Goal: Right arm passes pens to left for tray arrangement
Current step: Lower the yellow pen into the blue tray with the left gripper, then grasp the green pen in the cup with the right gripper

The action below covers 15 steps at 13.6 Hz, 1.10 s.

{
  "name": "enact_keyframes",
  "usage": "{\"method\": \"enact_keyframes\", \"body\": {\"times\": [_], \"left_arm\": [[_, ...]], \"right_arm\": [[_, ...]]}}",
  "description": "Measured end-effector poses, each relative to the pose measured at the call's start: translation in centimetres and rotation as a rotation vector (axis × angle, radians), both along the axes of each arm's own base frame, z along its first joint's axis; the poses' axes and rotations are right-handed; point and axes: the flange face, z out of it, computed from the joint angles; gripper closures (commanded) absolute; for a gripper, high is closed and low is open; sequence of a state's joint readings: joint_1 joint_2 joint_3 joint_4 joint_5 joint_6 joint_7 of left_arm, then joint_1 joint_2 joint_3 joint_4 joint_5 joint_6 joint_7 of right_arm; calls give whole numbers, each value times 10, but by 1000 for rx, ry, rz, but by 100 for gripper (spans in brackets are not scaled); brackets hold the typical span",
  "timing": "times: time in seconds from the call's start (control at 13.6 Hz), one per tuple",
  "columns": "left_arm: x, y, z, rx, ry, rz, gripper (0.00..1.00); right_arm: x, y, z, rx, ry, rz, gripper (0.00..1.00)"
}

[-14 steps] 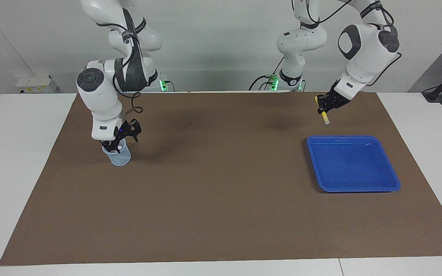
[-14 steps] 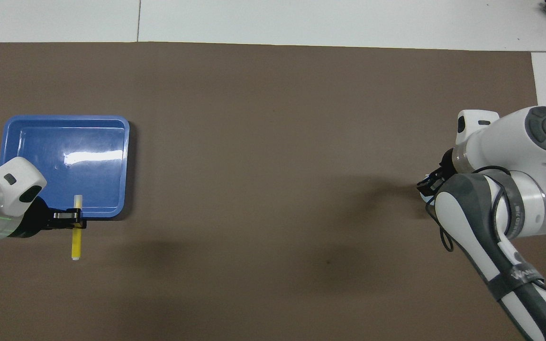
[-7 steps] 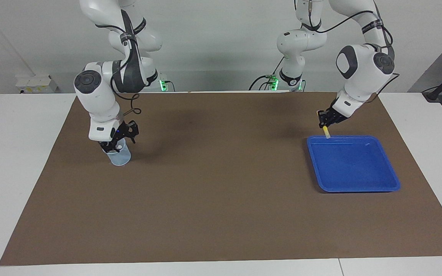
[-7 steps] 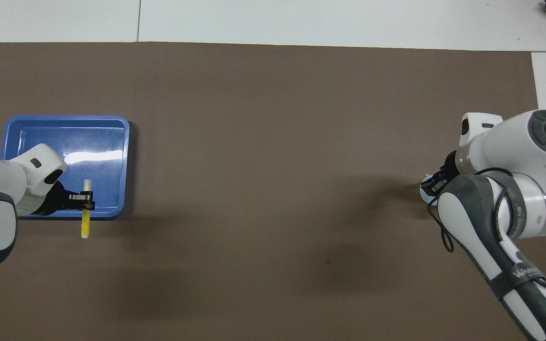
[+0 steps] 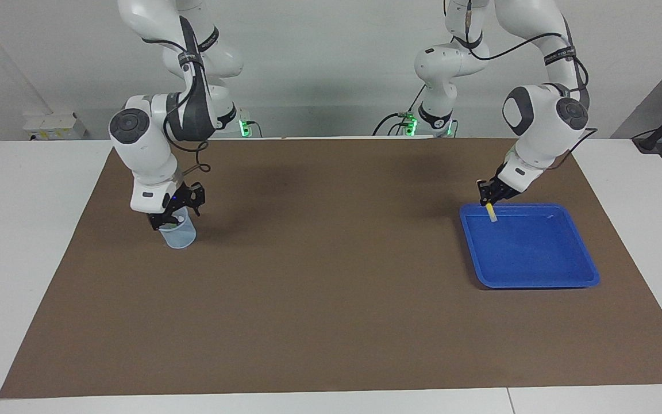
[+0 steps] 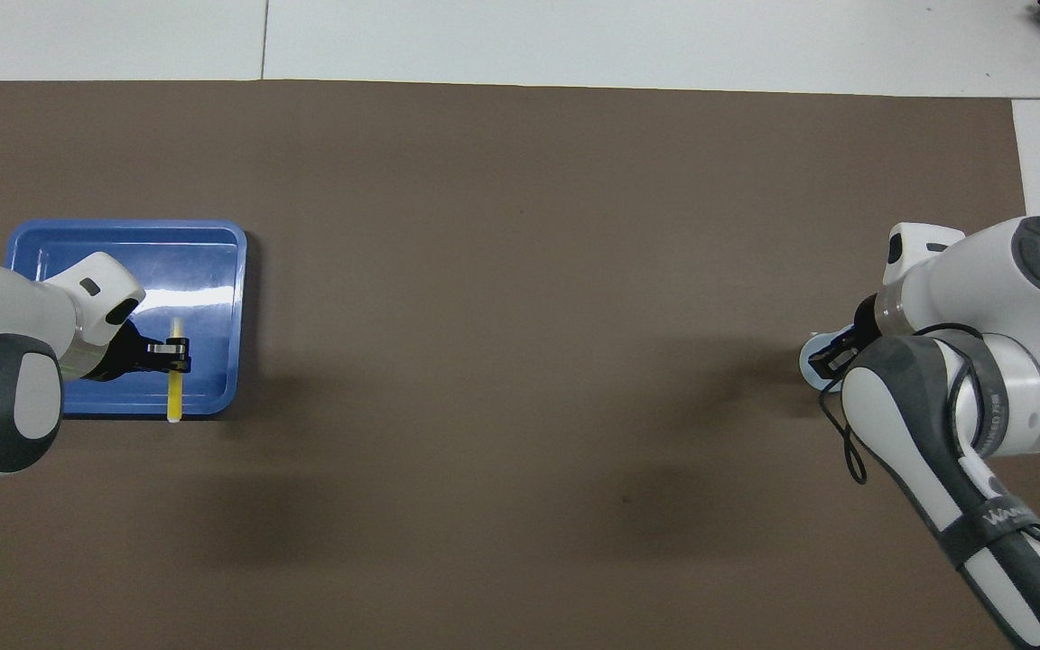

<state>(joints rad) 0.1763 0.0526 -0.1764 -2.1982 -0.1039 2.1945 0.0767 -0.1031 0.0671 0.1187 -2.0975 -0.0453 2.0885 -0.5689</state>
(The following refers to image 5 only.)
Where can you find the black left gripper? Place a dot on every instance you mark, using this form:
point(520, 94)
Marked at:
point(508, 183)

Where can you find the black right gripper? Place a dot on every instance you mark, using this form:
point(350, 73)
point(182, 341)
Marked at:
point(176, 198)

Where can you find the yellow pen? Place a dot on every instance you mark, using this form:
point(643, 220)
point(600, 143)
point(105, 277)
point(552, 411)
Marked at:
point(491, 214)

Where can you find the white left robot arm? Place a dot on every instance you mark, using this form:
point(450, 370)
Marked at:
point(543, 115)

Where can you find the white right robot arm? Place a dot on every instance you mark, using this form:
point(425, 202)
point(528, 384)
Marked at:
point(153, 132)

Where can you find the blue plastic tray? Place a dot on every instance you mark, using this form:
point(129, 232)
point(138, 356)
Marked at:
point(532, 253)

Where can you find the translucent plastic cup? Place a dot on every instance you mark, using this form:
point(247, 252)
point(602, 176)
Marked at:
point(179, 236)

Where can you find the white power socket box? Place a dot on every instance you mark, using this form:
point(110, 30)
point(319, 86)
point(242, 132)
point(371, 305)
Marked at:
point(55, 126)

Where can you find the brown table mat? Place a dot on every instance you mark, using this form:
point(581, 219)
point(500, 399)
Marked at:
point(331, 287)

